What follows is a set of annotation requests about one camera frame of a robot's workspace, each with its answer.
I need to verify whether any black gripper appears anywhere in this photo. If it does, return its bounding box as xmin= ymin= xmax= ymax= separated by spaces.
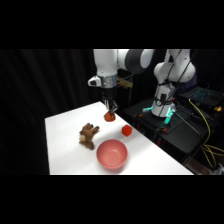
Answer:
xmin=101 ymin=86 xmax=119 ymax=115

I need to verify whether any red ball with orange spots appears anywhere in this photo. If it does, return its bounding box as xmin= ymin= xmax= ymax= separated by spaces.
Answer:
xmin=103 ymin=111 xmax=117 ymax=123

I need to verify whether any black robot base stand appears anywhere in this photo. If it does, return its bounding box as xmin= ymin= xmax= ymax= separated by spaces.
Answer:
xmin=122 ymin=97 xmax=224 ymax=165

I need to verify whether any pink bowl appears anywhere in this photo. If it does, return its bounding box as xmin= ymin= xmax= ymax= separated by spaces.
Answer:
xmin=95 ymin=139 xmax=129 ymax=171

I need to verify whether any tan wooden piece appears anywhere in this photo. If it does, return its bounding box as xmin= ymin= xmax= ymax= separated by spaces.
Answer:
xmin=117 ymin=77 xmax=134 ymax=89

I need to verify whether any red cube block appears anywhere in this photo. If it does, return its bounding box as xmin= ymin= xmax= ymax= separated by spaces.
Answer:
xmin=121 ymin=124 xmax=134 ymax=138

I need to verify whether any brown plush animal toy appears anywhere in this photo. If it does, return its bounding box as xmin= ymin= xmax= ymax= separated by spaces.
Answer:
xmin=78 ymin=122 xmax=101 ymax=151

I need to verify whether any black curtain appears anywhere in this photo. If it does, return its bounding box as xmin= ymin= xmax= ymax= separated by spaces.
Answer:
xmin=0 ymin=49 xmax=104 ymax=176

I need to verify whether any black laptop computer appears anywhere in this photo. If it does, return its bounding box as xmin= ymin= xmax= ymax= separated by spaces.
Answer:
xmin=179 ymin=85 xmax=224 ymax=109

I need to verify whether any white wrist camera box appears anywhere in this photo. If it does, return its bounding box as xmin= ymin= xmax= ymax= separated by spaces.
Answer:
xmin=87 ymin=75 xmax=103 ymax=88

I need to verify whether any yellow cable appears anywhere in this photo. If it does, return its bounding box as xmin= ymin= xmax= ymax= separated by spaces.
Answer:
xmin=187 ymin=97 xmax=224 ymax=169

